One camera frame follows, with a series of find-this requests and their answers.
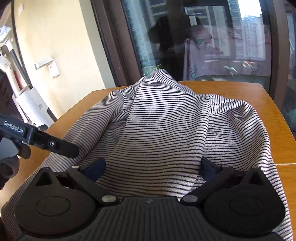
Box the black white striped shirt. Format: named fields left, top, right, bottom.
left=1, top=69, right=293, bottom=240

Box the white floor appliance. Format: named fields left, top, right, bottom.
left=1, top=26, right=55, bottom=128

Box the pink floral hanging cloth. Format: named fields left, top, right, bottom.
left=183, top=25, right=271, bottom=80

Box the white wall socket plate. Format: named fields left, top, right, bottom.
left=47, top=59, right=60, bottom=78

